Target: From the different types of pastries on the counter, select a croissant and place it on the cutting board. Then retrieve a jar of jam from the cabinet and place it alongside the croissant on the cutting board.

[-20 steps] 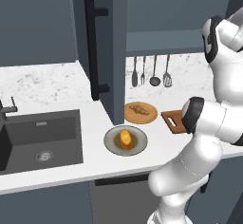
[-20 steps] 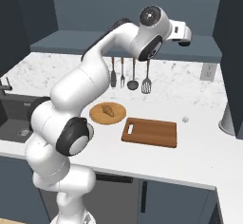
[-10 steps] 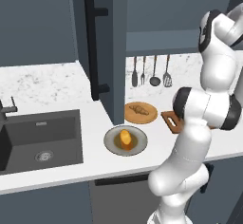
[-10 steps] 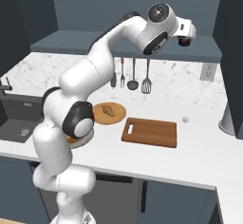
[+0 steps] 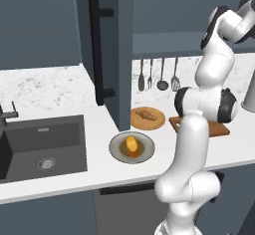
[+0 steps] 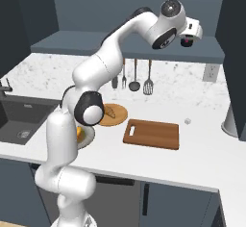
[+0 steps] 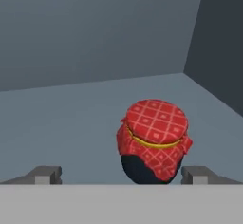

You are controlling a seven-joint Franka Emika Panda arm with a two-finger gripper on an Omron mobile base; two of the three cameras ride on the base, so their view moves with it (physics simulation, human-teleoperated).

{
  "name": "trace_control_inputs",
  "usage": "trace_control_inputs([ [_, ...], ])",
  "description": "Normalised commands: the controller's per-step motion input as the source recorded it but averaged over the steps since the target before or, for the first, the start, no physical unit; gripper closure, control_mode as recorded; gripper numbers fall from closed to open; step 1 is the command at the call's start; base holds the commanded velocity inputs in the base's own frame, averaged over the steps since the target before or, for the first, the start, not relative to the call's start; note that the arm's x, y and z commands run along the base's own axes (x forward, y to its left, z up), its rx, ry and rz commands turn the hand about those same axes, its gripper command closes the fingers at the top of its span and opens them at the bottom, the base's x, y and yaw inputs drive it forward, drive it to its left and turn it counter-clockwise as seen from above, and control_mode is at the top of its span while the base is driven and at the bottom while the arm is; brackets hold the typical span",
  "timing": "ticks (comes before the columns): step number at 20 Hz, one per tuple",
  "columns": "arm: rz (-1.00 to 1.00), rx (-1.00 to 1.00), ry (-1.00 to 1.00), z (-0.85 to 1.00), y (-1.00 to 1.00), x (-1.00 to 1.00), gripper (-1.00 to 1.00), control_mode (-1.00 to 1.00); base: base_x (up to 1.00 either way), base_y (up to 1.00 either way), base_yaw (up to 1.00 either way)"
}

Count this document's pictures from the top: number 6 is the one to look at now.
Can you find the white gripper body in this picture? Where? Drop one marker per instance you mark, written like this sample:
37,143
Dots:
196,33

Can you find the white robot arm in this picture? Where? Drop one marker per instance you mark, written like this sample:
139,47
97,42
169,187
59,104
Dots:
105,61

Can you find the dark tall cabinet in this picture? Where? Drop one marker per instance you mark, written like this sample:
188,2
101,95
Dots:
235,45

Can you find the brown wooden cutting board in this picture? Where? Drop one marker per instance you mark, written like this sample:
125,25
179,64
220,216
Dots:
153,134

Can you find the hanging slotted spatula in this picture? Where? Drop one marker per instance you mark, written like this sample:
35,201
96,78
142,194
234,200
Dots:
148,85

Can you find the hanging black ladle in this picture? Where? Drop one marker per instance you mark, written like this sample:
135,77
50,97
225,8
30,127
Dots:
135,83

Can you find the hanging metal fork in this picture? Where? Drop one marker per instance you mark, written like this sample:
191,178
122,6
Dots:
124,75

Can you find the hanging dark utensil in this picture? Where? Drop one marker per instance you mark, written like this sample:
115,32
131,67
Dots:
114,82

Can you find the round wooden plate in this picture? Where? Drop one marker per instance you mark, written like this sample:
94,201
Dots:
120,115

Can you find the white round plate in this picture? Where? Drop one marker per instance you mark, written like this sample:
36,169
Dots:
88,138

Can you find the orange yellow pastry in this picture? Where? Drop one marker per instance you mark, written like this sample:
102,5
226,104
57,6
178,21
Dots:
80,134

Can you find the grey blue cupboard door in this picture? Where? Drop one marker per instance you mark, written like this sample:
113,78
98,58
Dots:
19,192
182,208

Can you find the grey dishwasher front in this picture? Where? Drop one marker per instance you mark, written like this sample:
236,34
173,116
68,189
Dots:
115,205

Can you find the black sink basin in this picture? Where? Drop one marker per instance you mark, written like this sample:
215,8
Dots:
19,118

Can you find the black tap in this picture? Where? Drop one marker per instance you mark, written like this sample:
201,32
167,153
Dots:
5,88

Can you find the white wall socket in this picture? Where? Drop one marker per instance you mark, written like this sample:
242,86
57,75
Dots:
210,72

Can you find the grey blue wall shelf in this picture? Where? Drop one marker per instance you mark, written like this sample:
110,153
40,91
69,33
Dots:
80,43

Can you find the dark wall cabinet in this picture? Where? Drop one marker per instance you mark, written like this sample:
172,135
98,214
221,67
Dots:
19,19

